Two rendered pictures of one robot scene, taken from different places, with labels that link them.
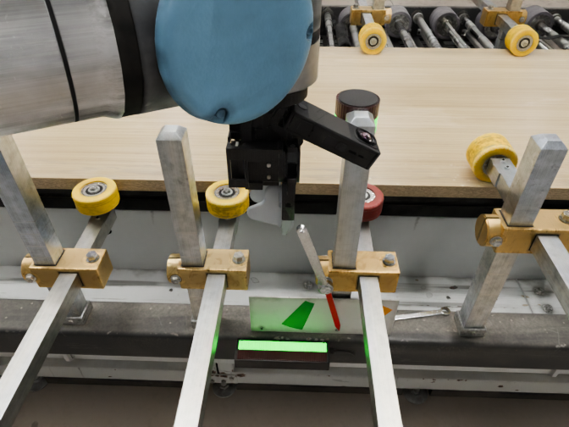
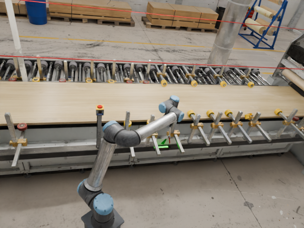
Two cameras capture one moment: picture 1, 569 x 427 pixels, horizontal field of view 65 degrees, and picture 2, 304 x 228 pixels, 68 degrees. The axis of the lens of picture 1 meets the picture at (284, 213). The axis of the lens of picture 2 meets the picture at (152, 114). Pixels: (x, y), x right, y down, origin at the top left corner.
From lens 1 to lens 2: 1.74 m
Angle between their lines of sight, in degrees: 17
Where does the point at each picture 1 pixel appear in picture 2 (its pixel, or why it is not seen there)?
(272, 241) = not seen: hidden behind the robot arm
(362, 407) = (164, 167)
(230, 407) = (134, 170)
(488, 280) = (192, 133)
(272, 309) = (159, 140)
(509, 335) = (195, 142)
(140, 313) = not seen: hidden behind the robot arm
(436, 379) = (180, 158)
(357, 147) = not seen: hidden behind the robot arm
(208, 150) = (142, 113)
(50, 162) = (114, 117)
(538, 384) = (200, 156)
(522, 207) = (196, 123)
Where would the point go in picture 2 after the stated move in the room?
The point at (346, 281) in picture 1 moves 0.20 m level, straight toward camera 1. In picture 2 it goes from (172, 135) to (174, 149)
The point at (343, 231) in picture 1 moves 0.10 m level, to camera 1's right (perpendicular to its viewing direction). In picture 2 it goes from (173, 127) to (181, 126)
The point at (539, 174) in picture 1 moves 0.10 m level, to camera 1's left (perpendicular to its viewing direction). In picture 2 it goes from (197, 118) to (189, 119)
